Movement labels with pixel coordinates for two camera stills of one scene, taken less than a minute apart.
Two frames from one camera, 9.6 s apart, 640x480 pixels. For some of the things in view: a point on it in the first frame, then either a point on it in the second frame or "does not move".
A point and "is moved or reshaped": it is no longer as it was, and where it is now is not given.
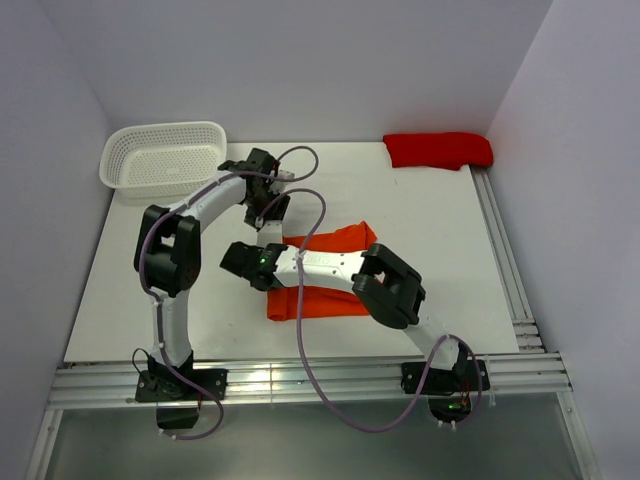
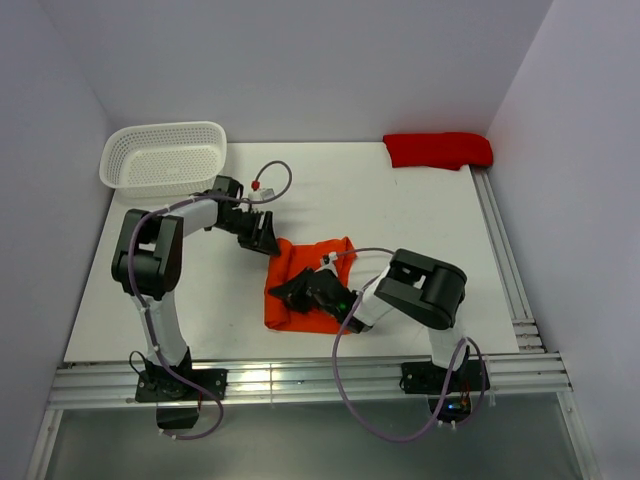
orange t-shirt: [282, 302] is moved or reshaped
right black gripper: [260, 249] to [292, 291]
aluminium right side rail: [525, 330] does not move
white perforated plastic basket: [162, 161] does not move
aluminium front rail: [95, 384] does not move
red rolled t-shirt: [438, 151] does not move
